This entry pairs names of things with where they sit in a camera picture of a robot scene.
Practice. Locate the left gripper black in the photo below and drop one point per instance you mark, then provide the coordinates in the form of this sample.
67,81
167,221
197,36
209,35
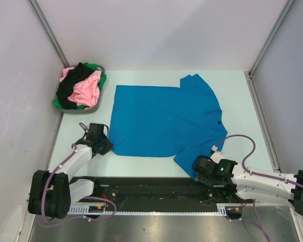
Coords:
108,146

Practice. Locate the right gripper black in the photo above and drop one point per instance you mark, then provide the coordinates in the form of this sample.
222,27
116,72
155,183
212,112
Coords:
202,179

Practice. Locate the grey laundry basket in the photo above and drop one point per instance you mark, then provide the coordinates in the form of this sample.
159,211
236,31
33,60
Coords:
82,109

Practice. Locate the blue t shirt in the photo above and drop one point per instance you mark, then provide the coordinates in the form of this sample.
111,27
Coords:
182,122

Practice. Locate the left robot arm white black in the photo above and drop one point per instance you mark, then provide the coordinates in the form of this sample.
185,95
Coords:
53,192

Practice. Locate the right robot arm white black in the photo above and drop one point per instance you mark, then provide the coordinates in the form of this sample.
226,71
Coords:
278,188

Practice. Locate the pink t shirt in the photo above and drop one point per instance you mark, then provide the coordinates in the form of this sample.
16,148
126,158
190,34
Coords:
87,88

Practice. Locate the green t shirt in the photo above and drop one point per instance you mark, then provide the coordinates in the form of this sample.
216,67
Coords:
91,66

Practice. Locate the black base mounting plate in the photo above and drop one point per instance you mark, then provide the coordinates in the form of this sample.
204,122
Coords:
125,191

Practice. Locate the black t shirt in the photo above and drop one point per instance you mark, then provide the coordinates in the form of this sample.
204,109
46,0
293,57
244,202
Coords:
66,86

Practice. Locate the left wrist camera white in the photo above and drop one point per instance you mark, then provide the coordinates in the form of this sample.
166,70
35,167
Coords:
84,127

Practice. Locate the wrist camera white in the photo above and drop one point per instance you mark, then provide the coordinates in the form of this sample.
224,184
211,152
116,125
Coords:
84,127
216,155

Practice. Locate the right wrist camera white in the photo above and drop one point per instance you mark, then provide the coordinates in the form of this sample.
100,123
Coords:
216,155

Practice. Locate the white slotted cable duct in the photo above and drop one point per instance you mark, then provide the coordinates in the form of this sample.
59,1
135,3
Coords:
197,209

